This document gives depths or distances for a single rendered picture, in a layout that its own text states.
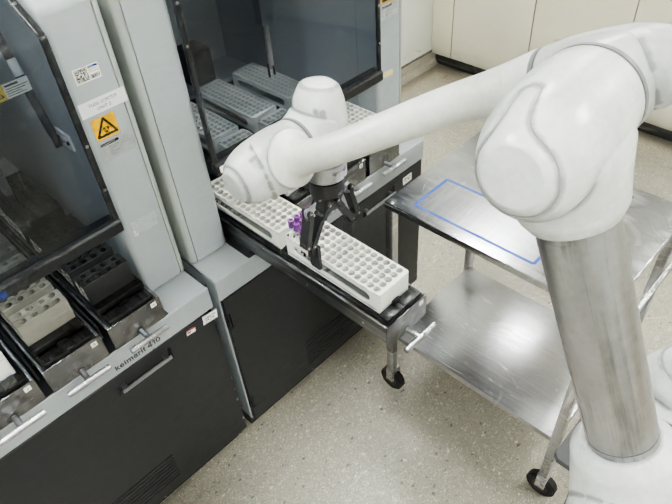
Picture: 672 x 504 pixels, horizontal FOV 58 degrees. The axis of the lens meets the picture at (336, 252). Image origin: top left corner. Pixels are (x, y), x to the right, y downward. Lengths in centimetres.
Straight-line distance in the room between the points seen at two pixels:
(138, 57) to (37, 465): 92
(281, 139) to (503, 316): 121
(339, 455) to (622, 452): 123
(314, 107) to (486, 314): 113
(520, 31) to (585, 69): 297
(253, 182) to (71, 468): 90
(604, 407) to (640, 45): 46
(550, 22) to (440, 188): 207
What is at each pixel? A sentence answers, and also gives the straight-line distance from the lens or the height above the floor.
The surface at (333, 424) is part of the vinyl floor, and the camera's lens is 211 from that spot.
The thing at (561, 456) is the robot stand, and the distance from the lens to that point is 130.
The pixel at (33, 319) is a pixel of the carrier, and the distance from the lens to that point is 142.
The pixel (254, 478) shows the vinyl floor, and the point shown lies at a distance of 205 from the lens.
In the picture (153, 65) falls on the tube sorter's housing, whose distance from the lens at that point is 133.
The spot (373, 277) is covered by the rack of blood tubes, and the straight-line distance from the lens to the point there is 131.
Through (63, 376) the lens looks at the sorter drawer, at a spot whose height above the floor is 76.
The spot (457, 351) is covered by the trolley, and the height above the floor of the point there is 28.
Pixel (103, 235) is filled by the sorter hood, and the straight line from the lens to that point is 138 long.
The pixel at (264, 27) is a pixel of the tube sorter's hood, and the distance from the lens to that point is 147.
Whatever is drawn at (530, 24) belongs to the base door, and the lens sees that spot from 363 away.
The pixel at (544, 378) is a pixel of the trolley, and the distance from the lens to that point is 192.
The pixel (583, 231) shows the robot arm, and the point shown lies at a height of 135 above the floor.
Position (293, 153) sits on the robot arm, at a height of 125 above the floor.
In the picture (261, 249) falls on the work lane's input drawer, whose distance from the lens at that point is 152.
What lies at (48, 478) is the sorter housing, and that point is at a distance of 163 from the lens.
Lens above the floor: 180
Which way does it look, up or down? 43 degrees down
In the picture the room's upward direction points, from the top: 5 degrees counter-clockwise
